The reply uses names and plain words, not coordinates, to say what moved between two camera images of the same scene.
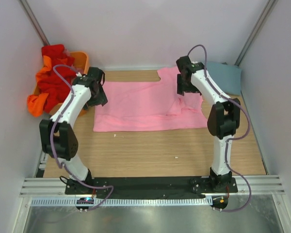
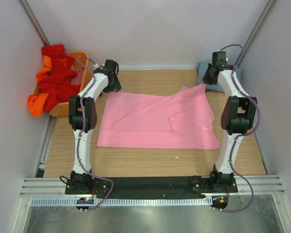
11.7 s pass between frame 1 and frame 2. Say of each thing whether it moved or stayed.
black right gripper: moved
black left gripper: moved
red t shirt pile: stayed
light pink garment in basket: stayed
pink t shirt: moved
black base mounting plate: stayed
